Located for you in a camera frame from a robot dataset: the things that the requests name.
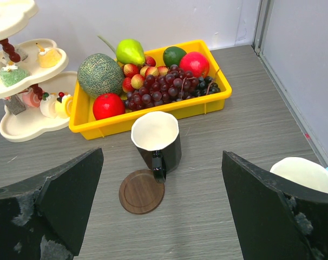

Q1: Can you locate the yellow plastic fruit bin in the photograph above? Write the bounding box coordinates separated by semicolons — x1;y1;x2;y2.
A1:
69;40;232;140

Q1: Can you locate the pink swirl roll cake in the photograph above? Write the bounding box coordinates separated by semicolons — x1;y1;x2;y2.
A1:
22;87;43;108

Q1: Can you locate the green melon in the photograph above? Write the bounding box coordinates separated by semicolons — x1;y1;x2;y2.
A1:
77;53;124;99

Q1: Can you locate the purple grape bunch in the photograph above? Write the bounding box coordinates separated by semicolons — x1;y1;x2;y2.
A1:
121;65;198;112

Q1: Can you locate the yellow round dessert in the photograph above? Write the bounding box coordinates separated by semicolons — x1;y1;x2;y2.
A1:
36;43;62;68

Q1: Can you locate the green round dessert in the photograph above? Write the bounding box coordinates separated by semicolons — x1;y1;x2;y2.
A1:
0;64;30;87

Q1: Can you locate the green lime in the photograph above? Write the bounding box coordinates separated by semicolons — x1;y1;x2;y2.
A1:
162;46;187;67

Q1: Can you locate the black grape bunch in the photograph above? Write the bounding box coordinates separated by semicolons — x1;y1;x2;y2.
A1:
193;76;221;97

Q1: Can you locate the blue cup white inside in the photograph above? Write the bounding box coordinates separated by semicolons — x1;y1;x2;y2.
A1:
270;157;328;193

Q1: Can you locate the cream three-tier stand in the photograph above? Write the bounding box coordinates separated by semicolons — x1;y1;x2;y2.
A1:
0;1;77;142

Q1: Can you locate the right wooden coaster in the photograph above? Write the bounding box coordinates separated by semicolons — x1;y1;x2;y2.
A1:
119;170;165;215

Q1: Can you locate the green pear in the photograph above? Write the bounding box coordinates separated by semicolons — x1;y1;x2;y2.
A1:
98;35;146;66

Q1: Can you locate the red tomato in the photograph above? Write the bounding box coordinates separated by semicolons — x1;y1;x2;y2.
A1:
93;93;126;120

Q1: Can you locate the white cake slice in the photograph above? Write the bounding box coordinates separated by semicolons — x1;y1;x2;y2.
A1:
40;92;57;119

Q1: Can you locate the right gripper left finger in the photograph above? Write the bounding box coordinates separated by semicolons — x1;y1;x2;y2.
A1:
0;148;104;259

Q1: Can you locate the yellow cake slice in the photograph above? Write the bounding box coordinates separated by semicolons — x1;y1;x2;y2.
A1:
55;92;73;119

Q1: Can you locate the black mug white inside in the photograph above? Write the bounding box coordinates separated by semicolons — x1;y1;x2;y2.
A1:
131;111;182;183

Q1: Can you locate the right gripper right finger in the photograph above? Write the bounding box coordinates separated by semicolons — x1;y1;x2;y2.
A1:
221;151;328;259

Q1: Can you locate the pink red apple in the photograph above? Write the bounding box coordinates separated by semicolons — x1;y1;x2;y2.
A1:
179;51;209;77

